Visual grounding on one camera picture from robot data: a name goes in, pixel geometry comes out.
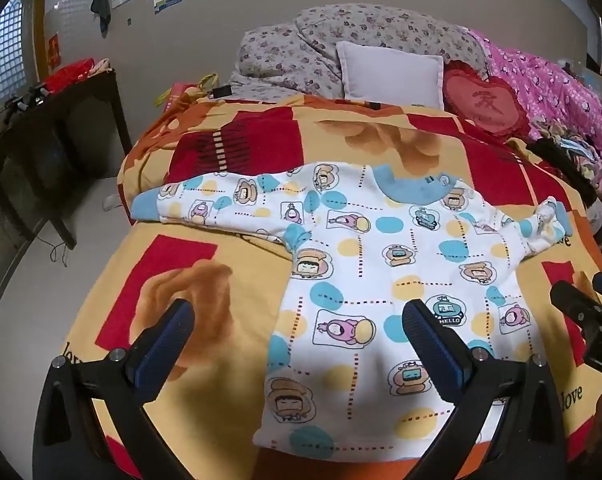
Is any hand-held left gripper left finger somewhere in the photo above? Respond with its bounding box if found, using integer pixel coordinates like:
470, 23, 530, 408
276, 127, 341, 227
33, 298, 196, 480

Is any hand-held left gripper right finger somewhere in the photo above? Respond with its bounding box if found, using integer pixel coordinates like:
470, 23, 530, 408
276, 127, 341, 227
402, 299, 568, 480

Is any white cartoon-print baby top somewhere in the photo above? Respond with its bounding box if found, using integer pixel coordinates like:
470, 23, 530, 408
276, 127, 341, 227
131, 162, 574, 461

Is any yellow red rose blanket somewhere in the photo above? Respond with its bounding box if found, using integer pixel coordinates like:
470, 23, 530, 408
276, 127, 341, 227
63, 87, 602, 480

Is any black clothing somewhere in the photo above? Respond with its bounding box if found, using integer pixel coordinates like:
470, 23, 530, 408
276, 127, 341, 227
525, 136, 599, 196

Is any pink printed quilt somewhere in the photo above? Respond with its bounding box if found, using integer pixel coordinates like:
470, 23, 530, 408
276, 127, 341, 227
468, 27, 602, 193

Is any red heart cushion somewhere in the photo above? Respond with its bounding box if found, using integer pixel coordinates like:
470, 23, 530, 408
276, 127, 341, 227
442, 60, 532, 138

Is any dark wooden table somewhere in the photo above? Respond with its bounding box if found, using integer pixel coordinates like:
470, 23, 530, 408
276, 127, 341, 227
0, 67, 132, 251

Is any white pillow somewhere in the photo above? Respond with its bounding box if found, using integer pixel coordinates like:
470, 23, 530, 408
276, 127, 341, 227
336, 40, 445, 111

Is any black device on table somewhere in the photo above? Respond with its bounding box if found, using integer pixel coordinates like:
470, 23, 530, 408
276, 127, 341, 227
3, 82, 49, 123

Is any red cloth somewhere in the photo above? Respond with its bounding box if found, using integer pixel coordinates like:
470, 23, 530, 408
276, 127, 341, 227
43, 58, 112, 93

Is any grey floral quilt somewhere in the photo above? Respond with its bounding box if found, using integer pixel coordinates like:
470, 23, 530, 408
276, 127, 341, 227
229, 2, 489, 103

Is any window with grille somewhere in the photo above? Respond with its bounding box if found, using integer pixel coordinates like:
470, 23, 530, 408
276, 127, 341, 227
0, 0, 32, 116

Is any dark hanging cloth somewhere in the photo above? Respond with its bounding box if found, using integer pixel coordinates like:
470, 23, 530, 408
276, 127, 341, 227
90, 0, 112, 38

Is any thin floor cable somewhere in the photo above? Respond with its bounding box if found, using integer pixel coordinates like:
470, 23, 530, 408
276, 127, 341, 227
33, 220, 72, 268

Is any yellow strap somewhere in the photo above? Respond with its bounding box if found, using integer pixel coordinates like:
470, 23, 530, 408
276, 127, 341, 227
154, 73, 218, 108

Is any red wall paper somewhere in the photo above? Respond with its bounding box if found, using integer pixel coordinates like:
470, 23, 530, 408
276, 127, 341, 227
47, 33, 62, 72

